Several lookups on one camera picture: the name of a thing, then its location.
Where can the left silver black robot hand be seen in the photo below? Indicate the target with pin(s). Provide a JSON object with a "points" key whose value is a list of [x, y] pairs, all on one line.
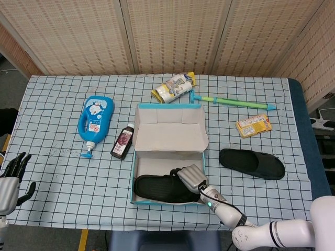
{"points": [[9, 193]]}

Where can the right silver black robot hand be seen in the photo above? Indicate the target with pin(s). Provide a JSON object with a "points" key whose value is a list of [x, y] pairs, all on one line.
{"points": [[192, 177]]}

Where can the black slipper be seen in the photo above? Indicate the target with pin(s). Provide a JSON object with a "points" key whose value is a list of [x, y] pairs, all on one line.
{"points": [[240, 160], [154, 187]]}

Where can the blue cardboard shoebox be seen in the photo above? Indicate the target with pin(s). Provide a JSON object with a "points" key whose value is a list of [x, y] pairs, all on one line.
{"points": [[167, 136]]}

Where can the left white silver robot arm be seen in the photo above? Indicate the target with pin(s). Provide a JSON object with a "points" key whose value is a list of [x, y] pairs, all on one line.
{"points": [[2, 230]]}

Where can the blue checkered tablecloth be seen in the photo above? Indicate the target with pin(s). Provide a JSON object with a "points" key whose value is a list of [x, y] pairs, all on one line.
{"points": [[52, 204]]}

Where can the dark brown syrup bottle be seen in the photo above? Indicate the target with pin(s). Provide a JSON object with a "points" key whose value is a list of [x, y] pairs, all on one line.
{"points": [[121, 142]]}

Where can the yellow flat packet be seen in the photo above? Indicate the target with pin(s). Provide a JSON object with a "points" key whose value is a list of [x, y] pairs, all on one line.
{"points": [[254, 125]]}

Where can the green plastic tube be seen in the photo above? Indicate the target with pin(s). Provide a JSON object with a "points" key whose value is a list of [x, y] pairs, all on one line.
{"points": [[235, 102]]}

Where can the white yellow bag roll package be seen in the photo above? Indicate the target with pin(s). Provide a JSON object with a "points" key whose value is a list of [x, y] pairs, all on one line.
{"points": [[172, 87]]}

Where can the blue detergent pump bottle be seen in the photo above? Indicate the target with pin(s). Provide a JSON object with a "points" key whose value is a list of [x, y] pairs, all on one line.
{"points": [[96, 115]]}

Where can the blue padded table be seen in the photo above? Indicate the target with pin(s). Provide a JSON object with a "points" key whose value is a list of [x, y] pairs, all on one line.
{"points": [[311, 146]]}

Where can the white stand legs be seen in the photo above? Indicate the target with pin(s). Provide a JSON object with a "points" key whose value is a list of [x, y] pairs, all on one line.
{"points": [[323, 119]]}

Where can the woven folding screen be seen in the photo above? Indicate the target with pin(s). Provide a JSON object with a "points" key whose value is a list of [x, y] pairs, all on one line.
{"points": [[78, 34]]}

